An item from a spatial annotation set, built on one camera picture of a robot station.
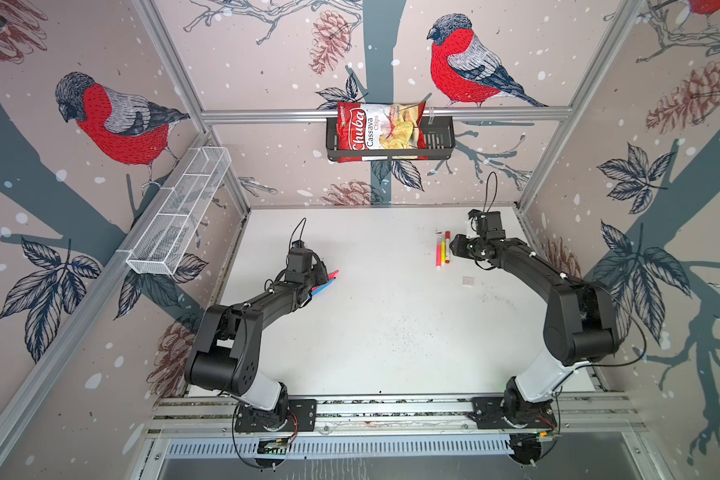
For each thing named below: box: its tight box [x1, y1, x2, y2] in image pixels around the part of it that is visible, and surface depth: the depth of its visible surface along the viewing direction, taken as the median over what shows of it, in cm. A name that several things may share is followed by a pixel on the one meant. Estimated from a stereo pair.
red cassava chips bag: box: [337, 102, 428, 163], surface depth 90 cm
